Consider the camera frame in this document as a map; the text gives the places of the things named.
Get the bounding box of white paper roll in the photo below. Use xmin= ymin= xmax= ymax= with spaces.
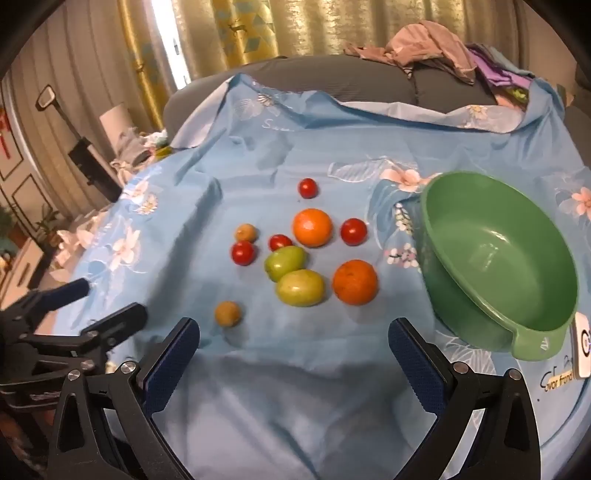
xmin=99 ymin=103 xmax=136 ymax=158

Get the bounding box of purple clothes pile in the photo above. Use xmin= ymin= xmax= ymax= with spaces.
xmin=467 ymin=43 xmax=535 ymax=110

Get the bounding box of golden curtain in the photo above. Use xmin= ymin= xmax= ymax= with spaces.
xmin=116 ymin=0 xmax=529 ymax=129

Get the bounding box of red cherry tomato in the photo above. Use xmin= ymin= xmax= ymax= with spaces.
xmin=267 ymin=234 xmax=294 ymax=252
xmin=339 ymin=218 xmax=368 ymax=246
xmin=297 ymin=178 xmax=318 ymax=199
xmin=230 ymin=241 xmax=256 ymax=266

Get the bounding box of green plastic bowl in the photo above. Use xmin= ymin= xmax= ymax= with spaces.
xmin=417 ymin=171 xmax=578 ymax=361

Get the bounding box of black upright vacuum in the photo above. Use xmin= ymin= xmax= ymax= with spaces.
xmin=35 ymin=85 xmax=122 ymax=203

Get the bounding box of green tomato front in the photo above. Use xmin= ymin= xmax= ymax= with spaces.
xmin=276 ymin=269 xmax=325 ymax=307

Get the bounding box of orange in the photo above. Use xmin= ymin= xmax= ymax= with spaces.
xmin=332 ymin=259 xmax=379 ymax=306
xmin=291 ymin=208 xmax=334 ymax=248

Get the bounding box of small brown fruit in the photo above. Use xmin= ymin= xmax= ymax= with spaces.
xmin=214 ymin=301 xmax=242 ymax=328
xmin=235 ymin=223 xmax=259 ymax=243

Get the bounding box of blue floral cloth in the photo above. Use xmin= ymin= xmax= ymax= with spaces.
xmin=54 ymin=75 xmax=590 ymax=479

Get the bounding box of small brown fruit front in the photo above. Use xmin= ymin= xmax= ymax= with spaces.
xmin=214 ymin=301 xmax=242 ymax=328

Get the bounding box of pink grey clothes pile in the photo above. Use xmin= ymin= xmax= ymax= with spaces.
xmin=344 ymin=20 xmax=477 ymax=85

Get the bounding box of grey sofa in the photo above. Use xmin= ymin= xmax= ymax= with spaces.
xmin=162 ymin=54 xmax=591 ymax=153

